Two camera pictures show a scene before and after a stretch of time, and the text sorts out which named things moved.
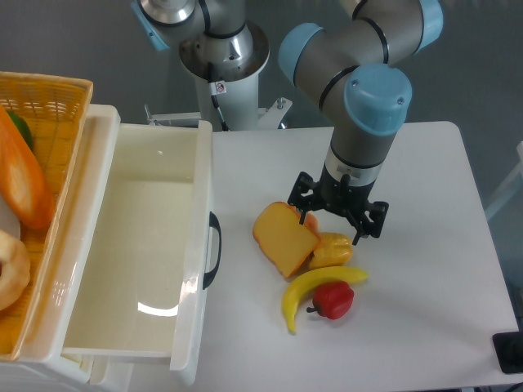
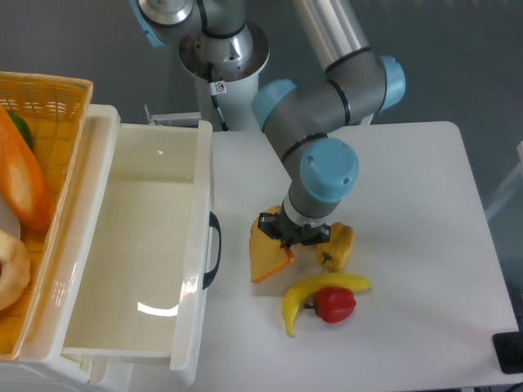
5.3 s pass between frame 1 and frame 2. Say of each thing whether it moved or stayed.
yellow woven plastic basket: stayed
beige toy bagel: stayed
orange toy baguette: stayed
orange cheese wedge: moved
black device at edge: stayed
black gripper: moved
